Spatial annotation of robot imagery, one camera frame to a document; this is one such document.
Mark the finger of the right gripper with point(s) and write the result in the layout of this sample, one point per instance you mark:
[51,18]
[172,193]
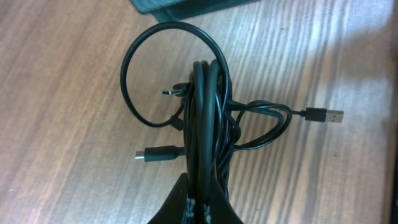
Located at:
[177,10]

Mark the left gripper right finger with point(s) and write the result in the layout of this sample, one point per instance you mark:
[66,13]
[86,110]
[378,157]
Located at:
[219,210]

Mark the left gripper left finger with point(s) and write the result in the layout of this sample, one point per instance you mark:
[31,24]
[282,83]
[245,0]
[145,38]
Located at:
[178,207]

